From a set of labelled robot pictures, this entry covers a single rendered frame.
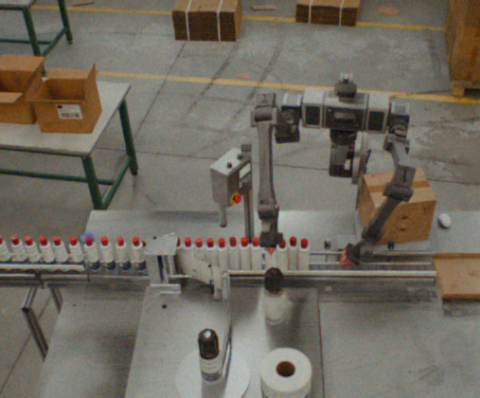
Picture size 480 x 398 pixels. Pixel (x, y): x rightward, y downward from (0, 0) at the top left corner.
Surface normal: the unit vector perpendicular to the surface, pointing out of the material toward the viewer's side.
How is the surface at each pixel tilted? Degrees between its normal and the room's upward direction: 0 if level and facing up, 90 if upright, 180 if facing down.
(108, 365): 0
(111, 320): 0
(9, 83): 90
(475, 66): 90
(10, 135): 0
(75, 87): 89
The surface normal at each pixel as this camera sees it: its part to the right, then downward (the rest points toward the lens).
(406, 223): 0.11, 0.65
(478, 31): -0.18, 0.61
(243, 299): -0.04, -0.75
